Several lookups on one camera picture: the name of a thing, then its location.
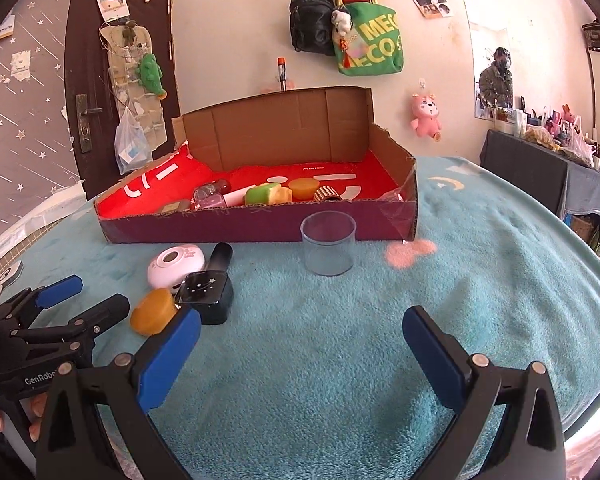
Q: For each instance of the pink plush toy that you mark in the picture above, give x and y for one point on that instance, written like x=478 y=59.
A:
x=426 y=117

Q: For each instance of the red tassel charm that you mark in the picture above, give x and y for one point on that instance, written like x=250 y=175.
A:
x=347 y=52

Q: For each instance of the white plush dog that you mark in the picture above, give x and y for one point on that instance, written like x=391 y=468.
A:
x=341 y=21

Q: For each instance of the green tote bag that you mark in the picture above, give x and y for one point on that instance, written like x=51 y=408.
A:
x=380 y=47

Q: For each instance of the clear plastic bag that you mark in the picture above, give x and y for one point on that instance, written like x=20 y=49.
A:
x=584 y=149

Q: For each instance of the glittery jar with red cap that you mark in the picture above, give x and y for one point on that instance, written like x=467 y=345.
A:
x=207 y=191

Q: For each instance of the clear plastic cup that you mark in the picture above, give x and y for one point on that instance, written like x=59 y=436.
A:
x=327 y=255

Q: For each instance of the pink and white small box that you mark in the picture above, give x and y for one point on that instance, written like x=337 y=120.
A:
x=237 y=196

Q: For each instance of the white paper sign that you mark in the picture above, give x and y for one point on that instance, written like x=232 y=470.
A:
x=2 y=27

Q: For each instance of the gold studded black cylinder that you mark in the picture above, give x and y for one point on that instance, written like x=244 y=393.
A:
x=325 y=193

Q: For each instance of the person's left hand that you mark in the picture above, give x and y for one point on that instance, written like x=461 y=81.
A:
x=37 y=405

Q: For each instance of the teal fleece blanket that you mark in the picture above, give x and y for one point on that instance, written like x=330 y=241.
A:
x=330 y=360

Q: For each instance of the cardboard box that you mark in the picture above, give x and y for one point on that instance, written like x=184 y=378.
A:
x=230 y=227

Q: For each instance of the wall mirror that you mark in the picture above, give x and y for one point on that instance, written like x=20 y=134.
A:
x=487 y=35

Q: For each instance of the green plush toy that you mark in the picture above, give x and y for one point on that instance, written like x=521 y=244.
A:
x=152 y=75

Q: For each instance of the dark side table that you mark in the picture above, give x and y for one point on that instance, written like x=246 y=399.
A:
x=525 y=170

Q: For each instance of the spray can with red cap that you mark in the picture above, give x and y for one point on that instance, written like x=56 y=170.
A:
x=282 y=75

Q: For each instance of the pink purple compact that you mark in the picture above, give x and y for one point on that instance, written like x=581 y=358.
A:
x=207 y=204

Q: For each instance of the torn white paper sticker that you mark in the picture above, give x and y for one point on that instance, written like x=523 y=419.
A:
x=22 y=64

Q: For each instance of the black backpack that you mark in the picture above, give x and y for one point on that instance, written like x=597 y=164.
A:
x=310 y=22

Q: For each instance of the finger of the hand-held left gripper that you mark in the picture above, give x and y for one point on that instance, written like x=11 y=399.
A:
x=60 y=290
x=100 y=312

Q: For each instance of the orange round soap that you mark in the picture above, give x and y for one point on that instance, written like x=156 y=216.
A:
x=302 y=189

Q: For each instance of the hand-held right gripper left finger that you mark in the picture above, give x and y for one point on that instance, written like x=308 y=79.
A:
x=167 y=360

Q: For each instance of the round amber soap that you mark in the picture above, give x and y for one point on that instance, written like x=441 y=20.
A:
x=152 y=315

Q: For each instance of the grey blue table cloth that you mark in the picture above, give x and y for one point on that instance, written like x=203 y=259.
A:
x=595 y=187

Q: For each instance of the white round compact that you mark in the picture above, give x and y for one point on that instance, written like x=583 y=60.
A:
x=175 y=270

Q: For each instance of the black perfume bottle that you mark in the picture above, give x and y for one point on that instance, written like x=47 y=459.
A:
x=207 y=300

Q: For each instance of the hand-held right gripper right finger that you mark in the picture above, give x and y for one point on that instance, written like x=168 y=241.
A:
x=430 y=355

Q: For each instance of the red bag with white print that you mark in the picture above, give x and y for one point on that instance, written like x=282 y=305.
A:
x=150 y=180

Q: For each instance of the brown compact case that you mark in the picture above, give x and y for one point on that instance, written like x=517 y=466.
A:
x=172 y=206

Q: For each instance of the cluttered side table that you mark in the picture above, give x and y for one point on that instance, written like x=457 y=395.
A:
x=550 y=127

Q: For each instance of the green and yellow toy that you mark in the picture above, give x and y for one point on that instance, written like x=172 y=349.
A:
x=265 y=194

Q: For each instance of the beige hanging organizer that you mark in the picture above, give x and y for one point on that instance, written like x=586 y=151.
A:
x=125 y=60

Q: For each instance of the white plastic bag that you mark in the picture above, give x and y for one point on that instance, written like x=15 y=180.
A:
x=130 y=145

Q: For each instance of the dark brown door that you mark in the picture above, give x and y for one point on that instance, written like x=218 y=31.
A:
x=87 y=50

